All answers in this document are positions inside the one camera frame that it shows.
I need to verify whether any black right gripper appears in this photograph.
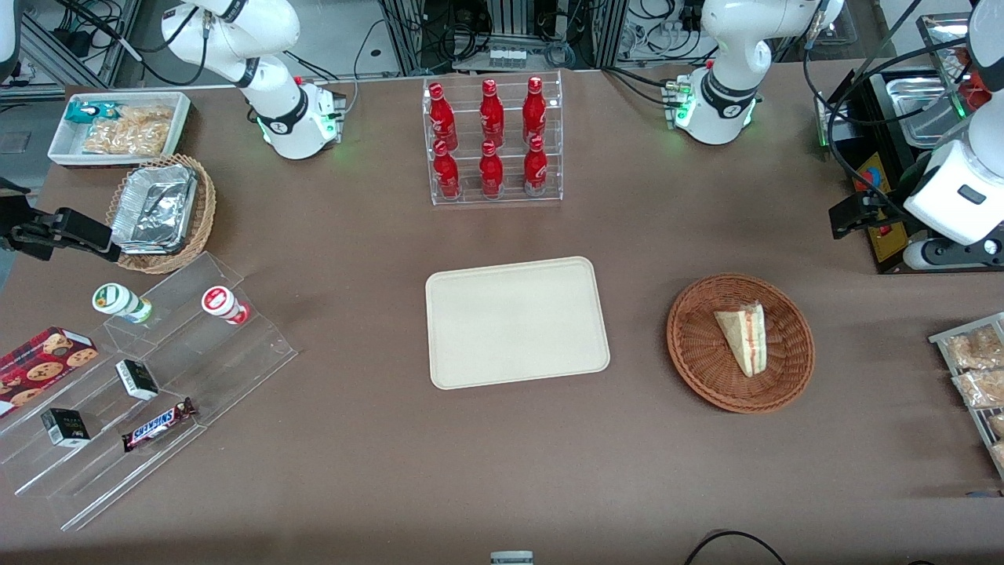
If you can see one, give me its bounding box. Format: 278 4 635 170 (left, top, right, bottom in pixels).
0 179 123 263

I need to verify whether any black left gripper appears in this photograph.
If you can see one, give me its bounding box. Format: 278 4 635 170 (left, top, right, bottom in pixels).
829 169 917 239

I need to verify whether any triangular sandwich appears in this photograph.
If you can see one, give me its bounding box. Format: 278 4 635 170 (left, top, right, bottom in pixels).
713 302 766 378

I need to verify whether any aluminium foil tray stack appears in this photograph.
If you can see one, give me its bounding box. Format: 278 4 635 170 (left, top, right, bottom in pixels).
109 162 199 255

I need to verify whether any oval light wicker basket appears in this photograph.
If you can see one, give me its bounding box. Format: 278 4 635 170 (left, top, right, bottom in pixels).
105 153 217 275

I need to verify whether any tray of bagged snacks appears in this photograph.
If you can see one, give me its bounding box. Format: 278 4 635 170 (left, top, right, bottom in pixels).
929 312 1004 481

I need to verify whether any round brown wicker basket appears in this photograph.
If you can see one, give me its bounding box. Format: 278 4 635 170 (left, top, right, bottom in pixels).
666 272 816 414

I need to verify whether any beige plastic serving tray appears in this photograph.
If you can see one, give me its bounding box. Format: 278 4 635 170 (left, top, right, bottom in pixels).
424 256 611 391

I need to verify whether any green lid yogurt cup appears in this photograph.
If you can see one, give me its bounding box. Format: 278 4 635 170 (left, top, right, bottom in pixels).
91 282 155 326

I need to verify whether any white rectangular snack bin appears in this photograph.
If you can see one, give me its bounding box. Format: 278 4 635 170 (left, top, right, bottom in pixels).
47 91 192 169

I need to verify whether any black food warmer machine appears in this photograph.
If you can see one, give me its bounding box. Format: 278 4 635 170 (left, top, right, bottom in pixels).
814 12 1004 275

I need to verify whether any clear bag of crackers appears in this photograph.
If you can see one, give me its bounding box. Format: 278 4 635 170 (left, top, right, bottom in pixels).
82 105 175 157

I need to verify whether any green snack packet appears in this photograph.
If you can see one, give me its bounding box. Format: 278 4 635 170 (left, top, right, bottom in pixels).
64 101 120 125

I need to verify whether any steel warmer pan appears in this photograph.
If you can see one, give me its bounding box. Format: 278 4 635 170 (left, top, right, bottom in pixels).
885 74 969 148

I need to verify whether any red chocolate cookie box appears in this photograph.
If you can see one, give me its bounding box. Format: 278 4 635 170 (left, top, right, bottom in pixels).
0 326 100 418

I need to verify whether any red lid yogurt cup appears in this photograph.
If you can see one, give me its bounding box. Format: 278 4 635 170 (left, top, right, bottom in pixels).
200 285 251 326

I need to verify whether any small black box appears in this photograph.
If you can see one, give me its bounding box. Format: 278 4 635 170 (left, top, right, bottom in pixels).
40 407 92 449
115 359 160 402

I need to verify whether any clear bag of pastry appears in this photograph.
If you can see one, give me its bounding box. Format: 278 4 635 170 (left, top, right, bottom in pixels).
951 369 1004 410
944 325 1004 371

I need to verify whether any clear acrylic stepped display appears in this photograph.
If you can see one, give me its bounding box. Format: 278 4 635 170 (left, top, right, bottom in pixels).
0 251 300 533

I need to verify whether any snickers chocolate bar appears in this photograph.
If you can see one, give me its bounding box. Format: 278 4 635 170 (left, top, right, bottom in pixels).
121 397 198 453

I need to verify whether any red cola bottle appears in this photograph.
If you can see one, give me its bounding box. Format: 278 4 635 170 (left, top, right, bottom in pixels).
432 140 462 199
523 135 550 196
479 78 506 147
428 82 459 150
522 75 548 145
478 140 505 198

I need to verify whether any clear acrylic bottle rack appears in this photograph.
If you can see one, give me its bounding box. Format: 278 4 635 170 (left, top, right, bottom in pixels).
422 70 565 207

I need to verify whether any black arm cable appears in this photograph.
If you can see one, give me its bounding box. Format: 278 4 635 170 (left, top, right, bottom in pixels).
802 0 977 206

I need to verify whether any black floor cable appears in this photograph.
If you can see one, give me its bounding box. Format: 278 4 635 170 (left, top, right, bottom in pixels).
682 530 790 565

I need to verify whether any aluminium equipment frame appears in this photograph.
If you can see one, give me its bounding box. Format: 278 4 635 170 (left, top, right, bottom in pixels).
376 0 632 73

